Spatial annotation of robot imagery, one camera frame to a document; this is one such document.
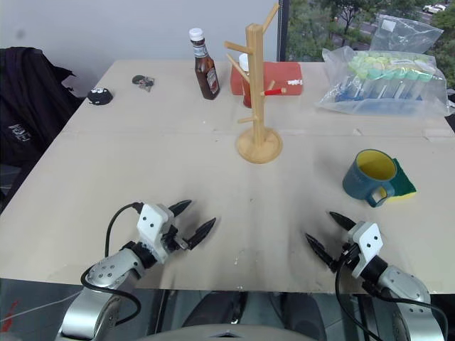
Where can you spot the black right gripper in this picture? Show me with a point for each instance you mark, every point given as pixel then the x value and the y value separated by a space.
pixel 350 257

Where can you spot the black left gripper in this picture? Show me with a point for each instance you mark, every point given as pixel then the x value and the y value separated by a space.
pixel 173 241

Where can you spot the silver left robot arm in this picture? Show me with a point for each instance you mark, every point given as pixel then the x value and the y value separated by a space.
pixel 106 270

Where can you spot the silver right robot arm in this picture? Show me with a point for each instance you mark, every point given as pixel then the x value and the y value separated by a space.
pixel 409 291

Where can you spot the wooden mug tree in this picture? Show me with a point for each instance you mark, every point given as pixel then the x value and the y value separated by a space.
pixel 256 106

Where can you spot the blue mug yellow inside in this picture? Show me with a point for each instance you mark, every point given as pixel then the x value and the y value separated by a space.
pixel 355 181

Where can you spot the dark rounded shape under table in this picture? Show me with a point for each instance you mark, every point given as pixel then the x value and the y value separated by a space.
pixel 298 309
pixel 217 307

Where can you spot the yellow green sponge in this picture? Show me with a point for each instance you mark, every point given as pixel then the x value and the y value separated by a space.
pixel 405 181

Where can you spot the grey robot torso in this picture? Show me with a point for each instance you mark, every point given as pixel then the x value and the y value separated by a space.
pixel 227 334

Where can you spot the orange sauce bottle white cap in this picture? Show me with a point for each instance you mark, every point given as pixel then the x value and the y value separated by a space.
pixel 246 93

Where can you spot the brown ketchup bottle white cap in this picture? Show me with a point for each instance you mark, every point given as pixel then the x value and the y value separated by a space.
pixel 208 78

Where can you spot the small black patterned trinket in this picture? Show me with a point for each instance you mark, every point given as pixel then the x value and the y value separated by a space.
pixel 142 81

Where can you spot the black round paw-print pad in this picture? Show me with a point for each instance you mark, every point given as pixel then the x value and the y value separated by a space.
pixel 100 96

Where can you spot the plastic bag of tubes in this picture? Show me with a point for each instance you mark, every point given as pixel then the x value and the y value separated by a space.
pixel 384 89

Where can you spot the red rectangular block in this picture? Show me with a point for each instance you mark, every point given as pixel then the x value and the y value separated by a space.
pixel 282 72

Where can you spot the black jacket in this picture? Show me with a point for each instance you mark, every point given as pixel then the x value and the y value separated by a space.
pixel 28 106

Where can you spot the empty clear zip bag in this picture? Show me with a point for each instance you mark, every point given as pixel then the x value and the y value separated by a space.
pixel 401 33

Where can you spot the white car outside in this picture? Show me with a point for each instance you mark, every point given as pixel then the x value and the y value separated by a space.
pixel 435 8

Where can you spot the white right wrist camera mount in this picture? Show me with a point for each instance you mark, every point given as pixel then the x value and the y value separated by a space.
pixel 369 241

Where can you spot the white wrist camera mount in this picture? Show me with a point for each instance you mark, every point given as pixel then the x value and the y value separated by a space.
pixel 151 222
pixel 369 241

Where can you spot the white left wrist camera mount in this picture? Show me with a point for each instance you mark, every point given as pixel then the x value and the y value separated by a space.
pixel 151 222

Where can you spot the dark window frame post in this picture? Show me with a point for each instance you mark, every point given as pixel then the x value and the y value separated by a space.
pixel 282 32

